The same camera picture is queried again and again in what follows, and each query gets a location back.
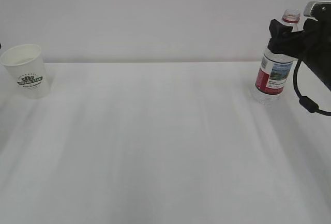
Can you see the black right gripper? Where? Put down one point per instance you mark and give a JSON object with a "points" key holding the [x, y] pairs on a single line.
{"points": [[310, 46]]}

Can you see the clear water bottle red label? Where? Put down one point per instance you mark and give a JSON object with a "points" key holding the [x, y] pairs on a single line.
{"points": [[272, 76]]}

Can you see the white paper cup green logo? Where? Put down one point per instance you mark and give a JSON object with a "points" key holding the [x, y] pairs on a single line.
{"points": [[25, 64]]}

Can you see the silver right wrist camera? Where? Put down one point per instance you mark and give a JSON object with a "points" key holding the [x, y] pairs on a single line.
{"points": [[320, 10]]}

